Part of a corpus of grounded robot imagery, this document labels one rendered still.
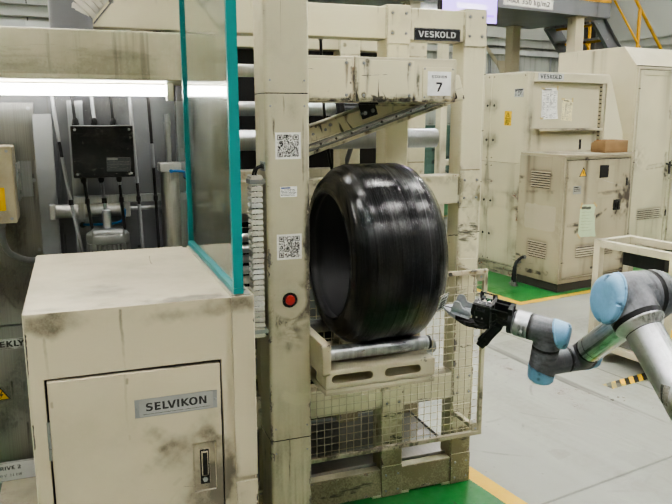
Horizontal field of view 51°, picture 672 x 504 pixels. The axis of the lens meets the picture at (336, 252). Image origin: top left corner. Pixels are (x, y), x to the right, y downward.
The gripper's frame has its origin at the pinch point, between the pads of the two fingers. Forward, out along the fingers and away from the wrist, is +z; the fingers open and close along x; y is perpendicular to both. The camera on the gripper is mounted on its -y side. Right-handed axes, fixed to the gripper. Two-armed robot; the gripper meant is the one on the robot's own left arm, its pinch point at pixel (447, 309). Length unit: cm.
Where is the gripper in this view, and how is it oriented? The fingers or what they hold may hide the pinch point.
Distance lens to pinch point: 213.1
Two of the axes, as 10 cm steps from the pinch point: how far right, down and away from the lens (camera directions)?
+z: -8.7, -2.2, 4.4
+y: -0.5, -8.5, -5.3
